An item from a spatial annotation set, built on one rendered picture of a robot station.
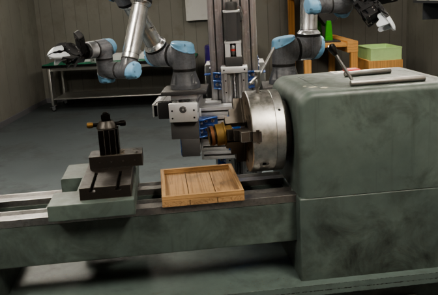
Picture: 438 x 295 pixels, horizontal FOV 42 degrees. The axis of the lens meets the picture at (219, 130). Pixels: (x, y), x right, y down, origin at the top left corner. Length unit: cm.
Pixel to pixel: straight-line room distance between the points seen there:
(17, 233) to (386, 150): 135
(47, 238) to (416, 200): 136
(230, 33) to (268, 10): 685
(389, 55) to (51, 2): 551
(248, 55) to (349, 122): 105
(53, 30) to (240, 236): 834
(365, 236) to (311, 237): 21
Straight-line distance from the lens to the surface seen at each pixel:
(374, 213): 223
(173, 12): 980
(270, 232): 220
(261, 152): 211
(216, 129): 219
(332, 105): 206
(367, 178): 217
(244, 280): 226
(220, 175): 236
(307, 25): 289
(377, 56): 834
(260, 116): 210
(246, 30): 300
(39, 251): 222
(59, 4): 1018
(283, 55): 283
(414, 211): 229
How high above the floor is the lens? 159
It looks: 13 degrees down
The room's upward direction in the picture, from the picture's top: 3 degrees counter-clockwise
